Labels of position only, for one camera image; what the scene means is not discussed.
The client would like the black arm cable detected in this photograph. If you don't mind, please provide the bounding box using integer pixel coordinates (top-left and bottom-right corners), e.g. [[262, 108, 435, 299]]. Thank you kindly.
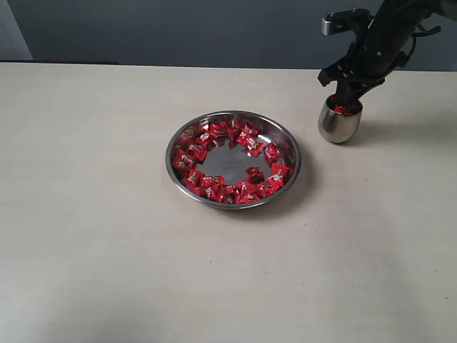
[[399, 21, 442, 69]]

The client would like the red candy wrapper packet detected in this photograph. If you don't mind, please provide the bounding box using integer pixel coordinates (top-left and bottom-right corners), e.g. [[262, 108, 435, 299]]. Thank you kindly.
[[237, 183, 260, 204], [268, 162, 290, 187], [172, 149, 196, 171]]

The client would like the stainless steel cup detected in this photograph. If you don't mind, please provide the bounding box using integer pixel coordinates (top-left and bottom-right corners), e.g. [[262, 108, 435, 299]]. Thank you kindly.
[[318, 94, 363, 144]]

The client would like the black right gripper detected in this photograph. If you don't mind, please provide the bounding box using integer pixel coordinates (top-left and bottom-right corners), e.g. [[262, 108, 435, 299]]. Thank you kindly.
[[318, 1, 431, 107]]

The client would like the round stainless steel plate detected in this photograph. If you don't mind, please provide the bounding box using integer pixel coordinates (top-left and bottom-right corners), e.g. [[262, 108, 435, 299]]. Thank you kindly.
[[165, 110, 301, 210]]

